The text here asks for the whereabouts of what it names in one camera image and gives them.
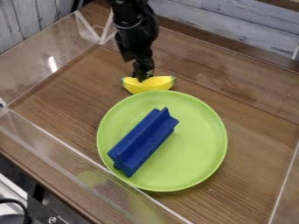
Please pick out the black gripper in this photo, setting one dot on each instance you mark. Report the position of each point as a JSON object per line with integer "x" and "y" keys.
{"x": 137, "y": 32}

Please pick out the yellow toy banana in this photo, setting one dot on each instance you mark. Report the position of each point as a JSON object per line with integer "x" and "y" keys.
{"x": 154, "y": 83}

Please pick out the green round plate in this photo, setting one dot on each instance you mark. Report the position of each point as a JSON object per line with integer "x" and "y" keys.
{"x": 191, "y": 153}

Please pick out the blue plastic block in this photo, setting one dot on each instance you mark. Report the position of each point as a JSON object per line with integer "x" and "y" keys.
{"x": 142, "y": 141}

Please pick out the clear acrylic corner bracket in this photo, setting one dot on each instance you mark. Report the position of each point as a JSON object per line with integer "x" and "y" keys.
{"x": 98, "y": 34}

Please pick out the clear acrylic enclosure walls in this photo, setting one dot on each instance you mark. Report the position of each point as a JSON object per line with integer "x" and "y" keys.
{"x": 61, "y": 82}

